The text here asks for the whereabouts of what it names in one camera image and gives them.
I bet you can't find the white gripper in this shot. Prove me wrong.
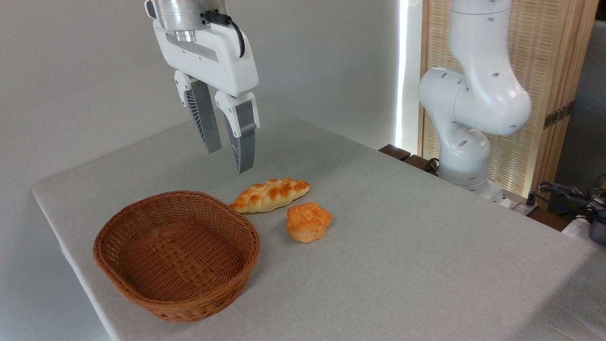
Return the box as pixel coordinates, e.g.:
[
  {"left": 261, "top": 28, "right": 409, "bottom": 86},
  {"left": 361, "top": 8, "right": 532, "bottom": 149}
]
[{"left": 151, "top": 13, "right": 260, "bottom": 174}]

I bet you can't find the round orange bread bun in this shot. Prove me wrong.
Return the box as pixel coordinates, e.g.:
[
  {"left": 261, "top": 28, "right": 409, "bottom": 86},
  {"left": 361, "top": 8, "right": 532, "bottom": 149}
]
[{"left": 286, "top": 202, "right": 333, "bottom": 243}]

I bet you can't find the long braided bread loaf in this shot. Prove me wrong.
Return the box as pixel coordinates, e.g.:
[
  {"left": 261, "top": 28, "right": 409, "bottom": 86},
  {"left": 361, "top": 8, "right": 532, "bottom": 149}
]
[{"left": 229, "top": 178, "right": 312, "bottom": 214}]

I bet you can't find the brown wicker basket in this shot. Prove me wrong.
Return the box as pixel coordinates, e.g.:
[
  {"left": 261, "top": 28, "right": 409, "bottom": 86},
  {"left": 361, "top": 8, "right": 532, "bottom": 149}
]
[{"left": 93, "top": 190, "right": 260, "bottom": 323}]

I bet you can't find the silver metal wrist flange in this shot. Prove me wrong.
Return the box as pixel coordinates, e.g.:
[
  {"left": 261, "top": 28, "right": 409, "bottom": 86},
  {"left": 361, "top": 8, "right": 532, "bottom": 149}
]
[{"left": 154, "top": 0, "right": 229, "bottom": 43}]

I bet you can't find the dark wooden block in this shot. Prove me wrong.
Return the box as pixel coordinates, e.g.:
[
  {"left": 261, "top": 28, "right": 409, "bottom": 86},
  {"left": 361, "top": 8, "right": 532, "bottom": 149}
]
[
  {"left": 402, "top": 154, "right": 439, "bottom": 176},
  {"left": 379, "top": 144, "right": 411, "bottom": 162}
]

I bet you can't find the grey tablecloth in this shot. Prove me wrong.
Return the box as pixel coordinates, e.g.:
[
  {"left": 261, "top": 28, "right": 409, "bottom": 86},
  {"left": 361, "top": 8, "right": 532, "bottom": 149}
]
[{"left": 32, "top": 104, "right": 606, "bottom": 341}]

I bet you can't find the white power strip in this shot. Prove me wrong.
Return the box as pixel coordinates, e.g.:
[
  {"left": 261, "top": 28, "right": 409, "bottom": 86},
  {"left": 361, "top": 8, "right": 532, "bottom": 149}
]
[{"left": 507, "top": 190, "right": 540, "bottom": 216}]

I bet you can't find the metal screen hinge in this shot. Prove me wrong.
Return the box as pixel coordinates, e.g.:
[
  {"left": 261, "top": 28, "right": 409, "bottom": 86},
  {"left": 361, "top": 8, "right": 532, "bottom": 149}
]
[{"left": 544, "top": 101, "right": 575, "bottom": 129}]

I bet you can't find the wooden slatted screen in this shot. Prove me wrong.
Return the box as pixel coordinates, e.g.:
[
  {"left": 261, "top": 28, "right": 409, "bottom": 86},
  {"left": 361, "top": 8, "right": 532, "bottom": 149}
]
[{"left": 419, "top": 0, "right": 599, "bottom": 209}]

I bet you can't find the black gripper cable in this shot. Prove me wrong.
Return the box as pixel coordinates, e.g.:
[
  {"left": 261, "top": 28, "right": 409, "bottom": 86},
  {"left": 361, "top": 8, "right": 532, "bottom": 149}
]
[{"left": 205, "top": 10, "right": 246, "bottom": 59}]

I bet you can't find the black cable bundle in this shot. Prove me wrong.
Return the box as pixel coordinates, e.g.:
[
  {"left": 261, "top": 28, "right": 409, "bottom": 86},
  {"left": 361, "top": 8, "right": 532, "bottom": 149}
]
[{"left": 539, "top": 176, "right": 606, "bottom": 223}]

